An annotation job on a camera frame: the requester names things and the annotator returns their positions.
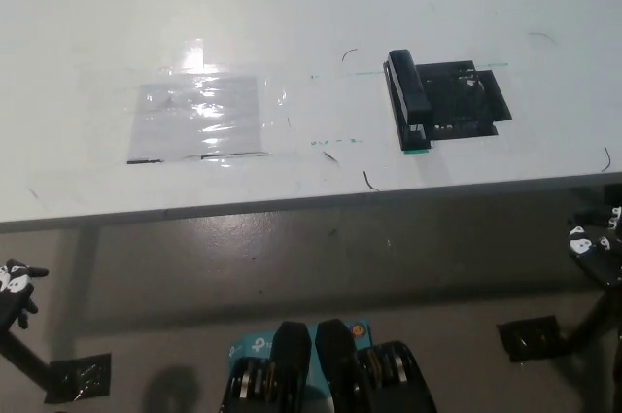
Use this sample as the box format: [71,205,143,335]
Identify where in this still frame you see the dark metal table leg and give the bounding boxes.
[0,323,55,388]
[557,285,622,352]

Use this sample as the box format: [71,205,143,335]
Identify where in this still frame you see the black tape square mark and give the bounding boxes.
[416,59,514,139]

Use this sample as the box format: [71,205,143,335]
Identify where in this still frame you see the black desk stapler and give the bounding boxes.
[386,49,434,153]

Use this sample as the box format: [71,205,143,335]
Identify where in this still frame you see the black floor tape patch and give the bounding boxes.
[45,352,113,405]
[496,315,566,363]

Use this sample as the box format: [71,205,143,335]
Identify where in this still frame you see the black robot torso blocks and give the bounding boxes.
[220,319,438,413]

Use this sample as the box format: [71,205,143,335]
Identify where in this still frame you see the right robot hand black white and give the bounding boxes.
[568,205,622,288]

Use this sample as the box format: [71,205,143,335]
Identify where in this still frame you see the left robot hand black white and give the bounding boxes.
[0,258,51,331]

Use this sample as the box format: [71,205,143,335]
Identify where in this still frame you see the teal router box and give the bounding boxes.
[227,317,373,393]

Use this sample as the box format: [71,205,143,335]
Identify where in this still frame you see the taped clear plastic sheet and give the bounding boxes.
[125,74,262,165]

